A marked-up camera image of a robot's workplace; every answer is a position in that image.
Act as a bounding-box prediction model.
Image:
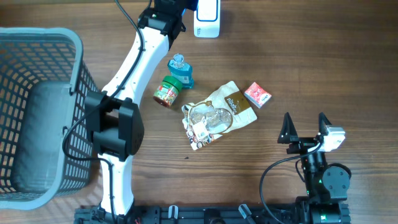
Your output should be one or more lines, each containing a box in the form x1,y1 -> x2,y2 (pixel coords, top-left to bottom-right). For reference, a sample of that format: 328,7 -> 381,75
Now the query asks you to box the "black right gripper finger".
277,112 -> 298,144
318,112 -> 331,135

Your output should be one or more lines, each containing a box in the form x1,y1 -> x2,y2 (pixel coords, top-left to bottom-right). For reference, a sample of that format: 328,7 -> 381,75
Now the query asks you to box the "red white small box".
244,82 -> 272,108

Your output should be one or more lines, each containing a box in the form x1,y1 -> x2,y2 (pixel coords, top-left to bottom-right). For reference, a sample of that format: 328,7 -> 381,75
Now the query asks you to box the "blue mouthwash bottle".
167,54 -> 194,89

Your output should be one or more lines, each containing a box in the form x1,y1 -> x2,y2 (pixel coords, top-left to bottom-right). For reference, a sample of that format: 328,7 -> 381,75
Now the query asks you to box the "brown snack pouch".
182,81 -> 257,151

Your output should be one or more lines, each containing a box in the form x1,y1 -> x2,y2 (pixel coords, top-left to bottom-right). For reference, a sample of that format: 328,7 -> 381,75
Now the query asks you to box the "green lid jar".
153,76 -> 182,108

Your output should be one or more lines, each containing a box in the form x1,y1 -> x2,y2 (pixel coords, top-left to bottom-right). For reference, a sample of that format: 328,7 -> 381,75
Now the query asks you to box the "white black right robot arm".
277,113 -> 351,224

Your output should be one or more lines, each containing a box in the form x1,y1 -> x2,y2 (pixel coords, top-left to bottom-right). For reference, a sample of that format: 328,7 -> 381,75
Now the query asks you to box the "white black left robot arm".
85,0 -> 198,223

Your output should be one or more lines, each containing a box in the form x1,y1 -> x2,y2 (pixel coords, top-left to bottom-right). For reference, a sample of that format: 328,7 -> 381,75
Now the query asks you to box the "white barcode scanner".
193,0 -> 221,39

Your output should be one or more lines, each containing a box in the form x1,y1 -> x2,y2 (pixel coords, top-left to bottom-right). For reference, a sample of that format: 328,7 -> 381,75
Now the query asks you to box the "grey plastic basket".
1,27 -> 96,210

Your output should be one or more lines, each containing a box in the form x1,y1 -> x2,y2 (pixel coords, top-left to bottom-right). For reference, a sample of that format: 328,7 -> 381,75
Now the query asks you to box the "black mounting rail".
74,202 -> 351,224

